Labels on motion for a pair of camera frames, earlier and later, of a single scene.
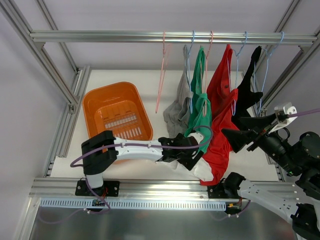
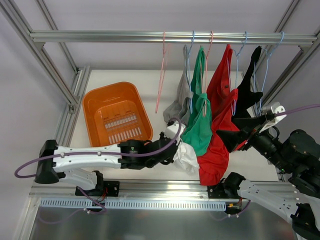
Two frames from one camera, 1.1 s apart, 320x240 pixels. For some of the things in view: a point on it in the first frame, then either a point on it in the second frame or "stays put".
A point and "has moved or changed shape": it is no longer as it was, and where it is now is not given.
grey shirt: x=176 y=115 stays put
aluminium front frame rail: x=42 y=189 stays put
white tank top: x=201 y=170 has moved or changed shape
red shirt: x=221 y=98 stays put
